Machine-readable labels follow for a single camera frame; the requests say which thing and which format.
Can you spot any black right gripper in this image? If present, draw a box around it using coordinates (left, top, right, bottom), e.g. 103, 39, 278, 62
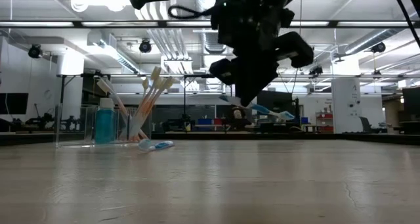
209, 0, 315, 108

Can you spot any blue and white toothbrush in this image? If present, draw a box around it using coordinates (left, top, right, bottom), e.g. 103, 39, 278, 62
137, 138, 176, 152
219, 95, 296, 122

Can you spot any blue mouthwash bottle white cap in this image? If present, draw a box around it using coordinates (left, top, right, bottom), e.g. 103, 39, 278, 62
94, 97, 117, 145

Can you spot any overhead LED light bar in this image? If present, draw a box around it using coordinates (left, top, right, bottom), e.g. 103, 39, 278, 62
0, 19, 420, 29

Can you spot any black monitor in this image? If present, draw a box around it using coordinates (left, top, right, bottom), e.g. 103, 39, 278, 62
256, 89, 293, 117
0, 92, 30, 115
402, 87, 420, 118

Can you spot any black ceiling spotlight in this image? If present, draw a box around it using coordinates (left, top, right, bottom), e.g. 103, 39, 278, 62
28, 43, 43, 59
308, 64, 324, 77
138, 38, 152, 54
370, 41, 387, 54

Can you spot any person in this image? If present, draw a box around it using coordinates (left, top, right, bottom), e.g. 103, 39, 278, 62
226, 106, 253, 127

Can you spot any red storage shelf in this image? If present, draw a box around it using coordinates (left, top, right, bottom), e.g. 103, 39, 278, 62
315, 111, 334, 133

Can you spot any white building column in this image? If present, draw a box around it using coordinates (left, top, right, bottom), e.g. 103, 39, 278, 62
331, 58, 362, 135

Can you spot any grey office chair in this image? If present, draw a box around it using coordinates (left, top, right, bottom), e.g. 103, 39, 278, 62
359, 116, 378, 135

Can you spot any clear acrylic organizer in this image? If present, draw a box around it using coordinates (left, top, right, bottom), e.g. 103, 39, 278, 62
54, 103, 154, 148

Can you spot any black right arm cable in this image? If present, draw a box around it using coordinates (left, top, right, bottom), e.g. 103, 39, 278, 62
167, 5, 215, 20

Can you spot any black station frame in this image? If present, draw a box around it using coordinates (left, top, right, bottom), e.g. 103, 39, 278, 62
182, 74, 234, 133

